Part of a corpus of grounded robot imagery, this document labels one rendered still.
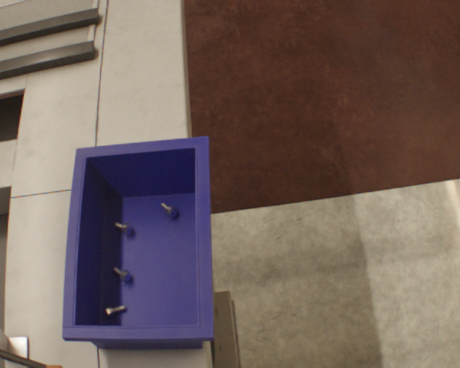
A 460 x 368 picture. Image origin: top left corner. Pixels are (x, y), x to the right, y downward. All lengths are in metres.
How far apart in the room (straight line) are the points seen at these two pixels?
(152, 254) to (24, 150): 0.25
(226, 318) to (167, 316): 0.46
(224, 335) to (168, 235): 0.42
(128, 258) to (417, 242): 1.10
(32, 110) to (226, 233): 0.91
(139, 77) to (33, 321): 0.38
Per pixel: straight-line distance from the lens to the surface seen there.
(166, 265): 0.77
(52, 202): 0.86
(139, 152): 0.77
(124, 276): 0.76
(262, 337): 1.63
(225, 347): 1.17
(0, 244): 0.93
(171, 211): 0.79
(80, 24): 1.06
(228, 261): 1.72
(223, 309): 1.20
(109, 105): 0.93
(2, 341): 0.76
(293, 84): 2.05
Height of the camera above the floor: 1.51
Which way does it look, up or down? 55 degrees down
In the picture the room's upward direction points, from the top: 7 degrees counter-clockwise
